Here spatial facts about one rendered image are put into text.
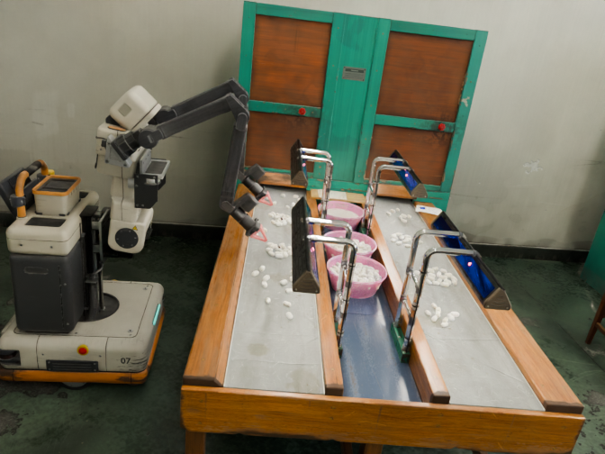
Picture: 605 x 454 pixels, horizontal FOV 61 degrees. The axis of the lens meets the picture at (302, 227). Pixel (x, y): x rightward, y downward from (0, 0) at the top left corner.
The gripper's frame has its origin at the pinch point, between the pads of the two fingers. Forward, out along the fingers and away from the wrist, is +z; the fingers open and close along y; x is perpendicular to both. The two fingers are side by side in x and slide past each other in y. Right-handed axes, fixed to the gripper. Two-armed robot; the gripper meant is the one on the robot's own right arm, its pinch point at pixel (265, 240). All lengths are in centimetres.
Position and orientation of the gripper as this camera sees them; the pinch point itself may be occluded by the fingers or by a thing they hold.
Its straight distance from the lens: 231.7
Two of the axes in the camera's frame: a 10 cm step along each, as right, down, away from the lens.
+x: -7.4, 6.3, 2.3
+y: -0.3, -3.7, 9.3
